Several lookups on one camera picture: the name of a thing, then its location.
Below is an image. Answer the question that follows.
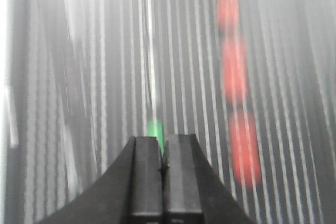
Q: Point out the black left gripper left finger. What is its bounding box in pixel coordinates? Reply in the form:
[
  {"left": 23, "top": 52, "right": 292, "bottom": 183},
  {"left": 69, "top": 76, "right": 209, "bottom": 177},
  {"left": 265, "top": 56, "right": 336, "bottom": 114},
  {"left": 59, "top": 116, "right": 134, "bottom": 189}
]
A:
[{"left": 40, "top": 136, "right": 163, "bottom": 223}]

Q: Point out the green round push button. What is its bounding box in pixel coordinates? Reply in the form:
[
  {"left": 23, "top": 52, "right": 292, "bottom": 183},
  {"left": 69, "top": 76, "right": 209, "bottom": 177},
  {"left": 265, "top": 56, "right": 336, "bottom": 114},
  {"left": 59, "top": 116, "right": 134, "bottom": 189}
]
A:
[{"left": 147, "top": 118, "right": 164, "bottom": 156}]

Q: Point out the black perforated pegboard panel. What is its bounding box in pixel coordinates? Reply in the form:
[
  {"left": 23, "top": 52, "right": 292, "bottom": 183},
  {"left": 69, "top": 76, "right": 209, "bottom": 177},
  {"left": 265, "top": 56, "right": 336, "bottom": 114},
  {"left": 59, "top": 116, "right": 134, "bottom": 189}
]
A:
[{"left": 1, "top": 0, "right": 335, "bottom": 223}]

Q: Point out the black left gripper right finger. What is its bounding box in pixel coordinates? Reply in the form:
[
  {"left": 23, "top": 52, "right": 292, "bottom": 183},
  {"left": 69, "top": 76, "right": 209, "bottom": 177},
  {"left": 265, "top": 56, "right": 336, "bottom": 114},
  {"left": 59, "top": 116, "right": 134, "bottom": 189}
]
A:
[{"left": 163, "top": 134, "right": 253, "bottom": 223}]

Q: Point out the red round push button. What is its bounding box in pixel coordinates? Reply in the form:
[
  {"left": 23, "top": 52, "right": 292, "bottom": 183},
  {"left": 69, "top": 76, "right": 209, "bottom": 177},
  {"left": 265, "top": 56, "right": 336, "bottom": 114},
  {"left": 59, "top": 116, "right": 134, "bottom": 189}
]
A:
[{"left": 229, "top": 110, "right": 261, "bottom": 188}]

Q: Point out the upper red round button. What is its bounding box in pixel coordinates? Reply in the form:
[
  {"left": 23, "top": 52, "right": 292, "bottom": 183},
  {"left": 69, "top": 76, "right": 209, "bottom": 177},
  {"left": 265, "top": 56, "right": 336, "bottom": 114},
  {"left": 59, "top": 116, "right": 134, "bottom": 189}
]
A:
[{"left": 222, "top": 38, "right": 248, "bottom": 103}]

